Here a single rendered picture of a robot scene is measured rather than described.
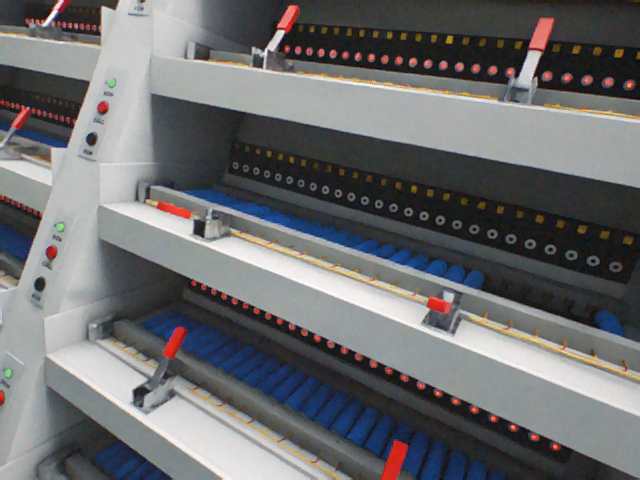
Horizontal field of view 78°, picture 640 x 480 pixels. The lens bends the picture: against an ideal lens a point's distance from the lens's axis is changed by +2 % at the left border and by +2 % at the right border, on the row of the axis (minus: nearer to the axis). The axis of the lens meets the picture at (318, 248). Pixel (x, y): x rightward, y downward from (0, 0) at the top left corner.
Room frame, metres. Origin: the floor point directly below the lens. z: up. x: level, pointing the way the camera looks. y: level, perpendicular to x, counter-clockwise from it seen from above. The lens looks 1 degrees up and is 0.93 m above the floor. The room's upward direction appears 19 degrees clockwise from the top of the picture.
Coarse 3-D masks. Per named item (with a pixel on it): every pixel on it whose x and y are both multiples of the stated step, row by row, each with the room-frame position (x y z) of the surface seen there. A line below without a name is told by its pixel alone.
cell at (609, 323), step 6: (600, 312) 0.39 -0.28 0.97; (606, 312) 0.38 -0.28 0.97; (612, 312) 0.38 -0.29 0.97; (600, 318) 0.38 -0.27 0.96; (606, 318) 0.37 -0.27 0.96; (612, 318) 0.37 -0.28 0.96; (600, 324) 0.37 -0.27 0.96; (606, 324) 0.36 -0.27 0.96; (612, 324) 0.35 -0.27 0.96; (618, 324) 0.36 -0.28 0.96; (606, 330) 0.35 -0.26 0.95; (612, 330) 0.34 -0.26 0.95; (618, 330) 0.34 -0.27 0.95; (624, 336) 0.33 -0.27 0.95
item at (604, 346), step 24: (168, 192) 0.51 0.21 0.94; (240, 216) 0.46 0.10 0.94; (288, 240) 0.44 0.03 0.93; (312, 240) 0.42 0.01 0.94; (336, 264) 0.41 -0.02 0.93; (360, 264) 0.40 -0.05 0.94; (384, 264) 0.39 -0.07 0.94; (408, 288) 0.38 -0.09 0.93; (432, 288) 0.37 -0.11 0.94; (456, 288) 0.36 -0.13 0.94; (480, 312) 0.35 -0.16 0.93; (504, 312) 0.34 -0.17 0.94; (528, 312) 0.34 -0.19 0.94; (552, 336) 0.33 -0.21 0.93; (576, 336) 0.32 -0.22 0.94; (600, 336) 0.31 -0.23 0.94; (624, 360) 0.31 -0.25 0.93
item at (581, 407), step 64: (128, 192) 0.52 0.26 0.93; (256, 192) 0.61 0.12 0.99; (192, 256) 0.43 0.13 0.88; (256, 256) 0.42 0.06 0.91; (512, 256) 0.46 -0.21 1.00; (320, 320) 0.37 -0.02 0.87; (384, 320) 0.34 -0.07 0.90; (448, 384) 0.32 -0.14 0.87; (512, 384) 0.30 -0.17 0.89; (576, 384) 0.29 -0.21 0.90; (576, 448) 0.29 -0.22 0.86
